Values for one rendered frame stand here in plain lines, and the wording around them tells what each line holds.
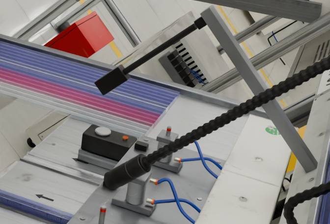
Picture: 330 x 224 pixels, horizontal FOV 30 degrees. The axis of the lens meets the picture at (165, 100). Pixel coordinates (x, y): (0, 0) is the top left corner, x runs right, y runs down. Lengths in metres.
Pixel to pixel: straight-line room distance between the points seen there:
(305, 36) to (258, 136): 0.99
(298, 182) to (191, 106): 0.43
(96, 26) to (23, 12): 1.24
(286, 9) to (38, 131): 1.04
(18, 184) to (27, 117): 1.67
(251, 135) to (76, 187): 0.27
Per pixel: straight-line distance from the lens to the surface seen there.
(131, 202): 0.74
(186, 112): 1.13
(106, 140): 0.91
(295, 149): 0.78
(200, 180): 0.83
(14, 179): 0.89
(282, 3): 1.90
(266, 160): 0.87
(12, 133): 2.44
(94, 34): 1.65
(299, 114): 1.18
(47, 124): 2.33
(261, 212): 0.76
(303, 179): 0.78
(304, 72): 0.48
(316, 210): 0.61
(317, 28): 1.88
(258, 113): 1.17
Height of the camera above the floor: 1.60
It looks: 28 degrees down
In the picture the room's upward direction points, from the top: 59 degrees clockwise
